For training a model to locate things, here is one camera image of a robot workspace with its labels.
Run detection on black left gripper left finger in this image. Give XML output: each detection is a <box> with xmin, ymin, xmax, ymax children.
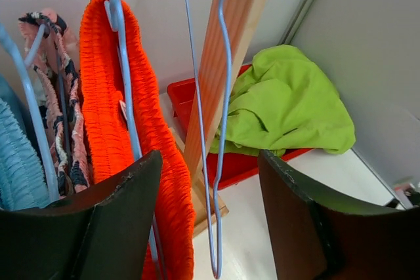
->
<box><xmin>1</xmin><ymin>151</ymin><xmax>163</xmax><ymax>279</ymax></box>

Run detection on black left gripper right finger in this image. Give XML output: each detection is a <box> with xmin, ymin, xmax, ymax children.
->
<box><xmin>258</xmin><ymin>150</ymin><xmax>419</xmax><ymax>279</ymax></box>

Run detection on orange shorts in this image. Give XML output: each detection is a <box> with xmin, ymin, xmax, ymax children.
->
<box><xmin>79</xmin><ymin>0</ymin><xmax>195</xmax><ymax>279</ymax></box>

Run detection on light blue shorts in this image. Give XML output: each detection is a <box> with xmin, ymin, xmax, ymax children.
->
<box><xmin>1</xmin><ymin>77</ymin><xmax>50</xmax><ymax>211</ymax></box>

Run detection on blue hanger of green shorts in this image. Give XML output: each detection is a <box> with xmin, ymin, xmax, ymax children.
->
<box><xmin>179</xmin><ymin>0</ymin><xmax>233</xmax><ymax>279</ymax></box>

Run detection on lime green shorts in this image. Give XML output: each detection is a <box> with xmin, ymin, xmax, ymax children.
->
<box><xmin>224</xmin><ymin>45</ymin><xmax>356</xmax><ymax>156</ymax></box>

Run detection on pink patterned shorts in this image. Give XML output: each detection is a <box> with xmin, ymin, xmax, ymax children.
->
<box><xmin>18</xmin><ymin>9</ymin><xmax>91</xmax><ymax>198</ymax></box>

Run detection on blue hanger of pink shorts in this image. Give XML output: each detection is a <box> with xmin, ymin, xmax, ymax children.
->
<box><xmin>21</xmin><ymin>23</ymin><xmax>71</xmax><ymax>168</ymax></box>

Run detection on blue hanger of orange shorts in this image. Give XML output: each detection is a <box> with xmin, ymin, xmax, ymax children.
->
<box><xmin>104</xmin><ymin>0</ymin><xmax>167</xmax><ymax>279</ymax></box>

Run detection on red plastic bin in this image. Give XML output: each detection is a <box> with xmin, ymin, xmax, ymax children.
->
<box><xmin>166</xmin><ymin>63</ymin><xmax>312</xmax><ymax>191</ymax></box>

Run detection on wooden clothes rack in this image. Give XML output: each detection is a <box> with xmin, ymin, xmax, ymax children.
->
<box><xmin>173</xmin><ymin>0</ymin><xmax>266</xmax><ymax>236</ymax></box>

